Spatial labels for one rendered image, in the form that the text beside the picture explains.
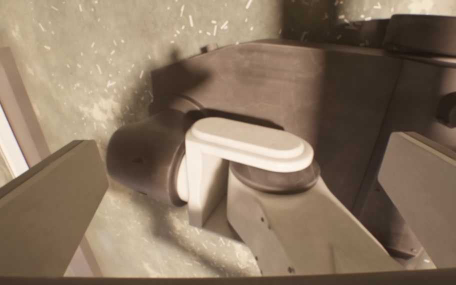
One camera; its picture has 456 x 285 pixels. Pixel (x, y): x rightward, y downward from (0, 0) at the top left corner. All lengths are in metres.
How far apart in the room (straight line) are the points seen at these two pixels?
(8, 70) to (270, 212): 1.28
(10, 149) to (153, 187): 1.20
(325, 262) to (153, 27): 0.72
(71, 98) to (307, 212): 1.02
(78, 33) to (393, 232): 1.06
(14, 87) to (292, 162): 1.27
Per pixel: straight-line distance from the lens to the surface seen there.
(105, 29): 0.94
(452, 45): 0.46
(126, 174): 0.49
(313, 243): 0.31
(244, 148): 0.37
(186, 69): 0.56
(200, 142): 0.39
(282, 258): 0.31
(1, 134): 1.58
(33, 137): 1.47
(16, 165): 1.62
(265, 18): 0.66
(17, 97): 1.43
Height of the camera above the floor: 0.63
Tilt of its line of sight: 55 degrees down
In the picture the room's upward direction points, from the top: 136 degrees counter-clockwise
